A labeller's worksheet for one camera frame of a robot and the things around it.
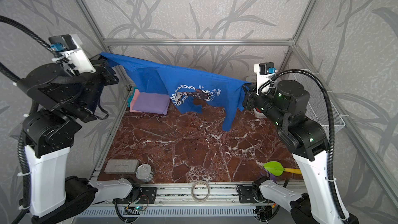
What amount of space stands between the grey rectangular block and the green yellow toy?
69 centimetres

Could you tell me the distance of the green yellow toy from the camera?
0.80 metres

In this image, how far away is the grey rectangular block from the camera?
2.64ft
